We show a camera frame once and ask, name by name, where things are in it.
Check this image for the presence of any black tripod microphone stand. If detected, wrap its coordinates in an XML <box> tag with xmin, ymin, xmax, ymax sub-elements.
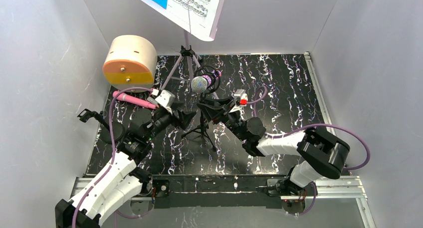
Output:
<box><xmin>181</xmin><ymin>110</ymin><xmax>217</xmax><ymax>152</ymax></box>

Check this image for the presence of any black round-base desktop mic stand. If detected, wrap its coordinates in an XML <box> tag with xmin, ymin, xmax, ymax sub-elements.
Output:
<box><xmin>77</xmin><ymin>109</ymin><xmax>125</xmax><ymax>144</ymax></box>

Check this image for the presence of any purple tripod music stand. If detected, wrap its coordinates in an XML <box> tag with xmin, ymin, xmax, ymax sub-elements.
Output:
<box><xmin>160</xmin><ymin>29</ymin><xmax>201</xmax><ymax>90</ymax></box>

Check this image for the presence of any pink microphone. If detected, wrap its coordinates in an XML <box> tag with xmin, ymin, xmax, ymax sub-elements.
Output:
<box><xmin>117</xmin><ymin>93</ymin><xmax>157</xmax><ymax>109</ymax></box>

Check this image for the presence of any white sheet music book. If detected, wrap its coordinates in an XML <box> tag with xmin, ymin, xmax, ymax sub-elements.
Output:
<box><xmin>140</xmin><ymin>0</ymin><xmax>224</xmax><ymax>42</ymax></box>

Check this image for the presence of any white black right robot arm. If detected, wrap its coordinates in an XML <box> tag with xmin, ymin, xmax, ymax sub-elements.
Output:
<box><xmin>197</xmin><ymin>97</ymin><xmax>350</xmax><ymax>197</ymax></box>

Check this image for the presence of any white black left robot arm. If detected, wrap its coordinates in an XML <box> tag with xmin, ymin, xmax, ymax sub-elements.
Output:
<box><xmin>55</xmin><ymin>103</ymin><xmax>196</xmax><ymax>228</ymax></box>

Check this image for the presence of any beige orange drawer cabinet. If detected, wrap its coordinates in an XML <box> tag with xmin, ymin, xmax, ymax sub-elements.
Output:
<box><xmin>102</xmin><ymin>35</ymin><xmax>158</xmax><ymax>90</ymax></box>

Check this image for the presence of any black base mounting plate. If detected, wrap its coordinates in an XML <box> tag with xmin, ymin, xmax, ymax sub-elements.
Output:
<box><xmin>152</xmin><ymin>175</ymin><xmax>315</xmax><ymax>211</ymax></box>

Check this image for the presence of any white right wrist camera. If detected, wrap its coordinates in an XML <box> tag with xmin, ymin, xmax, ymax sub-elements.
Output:
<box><xmin>230</xmin><ymin>89</ymin><xmax>248</xmax><ymax>113</ymax></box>

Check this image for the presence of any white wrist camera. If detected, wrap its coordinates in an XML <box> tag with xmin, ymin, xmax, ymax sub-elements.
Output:
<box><xmin>151</xmin><ymin>89</ymin><xmax>175</xmax><ymax>114</ymax></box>
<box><xmin>230</xmin><ymin>89</ymin><xmax>248</xmax><ymax>113</ymax></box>

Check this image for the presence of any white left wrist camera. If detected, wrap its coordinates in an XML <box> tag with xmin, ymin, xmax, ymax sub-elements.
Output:
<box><xmin>151</xmin><ymin>89</ymin><xmax>175</xmax><ymax>114</ymax></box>

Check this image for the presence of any aluminium frame rail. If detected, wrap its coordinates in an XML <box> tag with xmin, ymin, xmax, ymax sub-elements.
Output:
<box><xmin>69</xmin><ymin>51</ymin><xmax>378</xmax><ymax>228</ymax></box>

